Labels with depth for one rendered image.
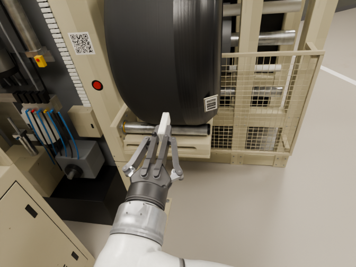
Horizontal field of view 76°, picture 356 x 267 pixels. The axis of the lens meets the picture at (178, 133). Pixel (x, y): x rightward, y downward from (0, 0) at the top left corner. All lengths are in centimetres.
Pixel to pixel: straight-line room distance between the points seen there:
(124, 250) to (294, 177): 170
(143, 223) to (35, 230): 83
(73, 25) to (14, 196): 64
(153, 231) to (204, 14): 47
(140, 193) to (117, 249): 9
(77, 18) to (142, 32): 32
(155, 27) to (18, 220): 86
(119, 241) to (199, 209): 134
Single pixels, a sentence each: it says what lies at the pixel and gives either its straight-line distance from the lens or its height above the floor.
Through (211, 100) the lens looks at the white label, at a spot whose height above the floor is 111.
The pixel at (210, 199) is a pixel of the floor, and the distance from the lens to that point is 174.
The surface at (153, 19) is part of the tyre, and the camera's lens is 60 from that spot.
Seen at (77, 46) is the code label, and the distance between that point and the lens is 91.
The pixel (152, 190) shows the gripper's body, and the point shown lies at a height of 113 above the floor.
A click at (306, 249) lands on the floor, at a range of 169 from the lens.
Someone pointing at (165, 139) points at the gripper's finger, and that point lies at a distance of 51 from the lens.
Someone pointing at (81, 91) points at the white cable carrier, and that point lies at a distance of 102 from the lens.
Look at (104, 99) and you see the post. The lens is 98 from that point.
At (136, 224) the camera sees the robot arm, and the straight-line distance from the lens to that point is 39.
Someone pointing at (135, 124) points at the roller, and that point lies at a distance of 92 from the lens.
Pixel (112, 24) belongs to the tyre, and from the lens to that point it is 64.
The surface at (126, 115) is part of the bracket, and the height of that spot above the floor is 93.
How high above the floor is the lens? 146
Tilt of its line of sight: 41 degrees down
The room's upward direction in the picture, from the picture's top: 8 degrees counter-clockwise
